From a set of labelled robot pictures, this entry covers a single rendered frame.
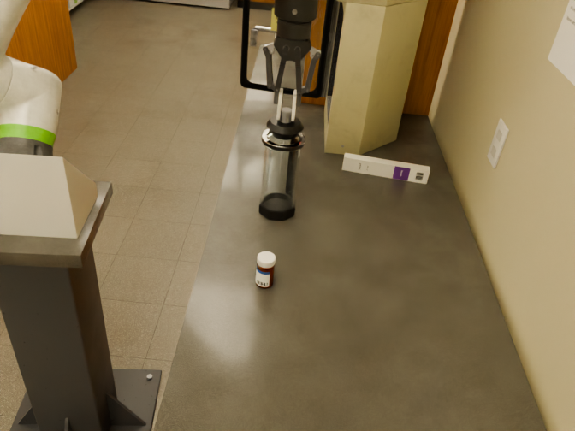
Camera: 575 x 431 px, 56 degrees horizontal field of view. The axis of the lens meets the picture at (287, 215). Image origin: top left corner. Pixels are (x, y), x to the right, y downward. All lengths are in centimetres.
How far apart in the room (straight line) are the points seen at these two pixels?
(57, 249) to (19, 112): 33
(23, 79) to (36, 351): 76
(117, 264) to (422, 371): 189
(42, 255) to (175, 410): 54
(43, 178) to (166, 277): 142
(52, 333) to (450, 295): 106
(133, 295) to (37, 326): 99
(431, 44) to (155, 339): 159
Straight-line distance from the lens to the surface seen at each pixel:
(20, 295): 157
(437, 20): 203
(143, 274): 267
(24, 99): 141
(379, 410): 106
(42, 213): 137
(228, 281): 124
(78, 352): 169
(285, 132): 129
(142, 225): 297
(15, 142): 140
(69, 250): 136
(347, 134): 173
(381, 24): 161
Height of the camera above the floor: 179
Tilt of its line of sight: 36 degrees down
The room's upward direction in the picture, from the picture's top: 6 degrees clockwise
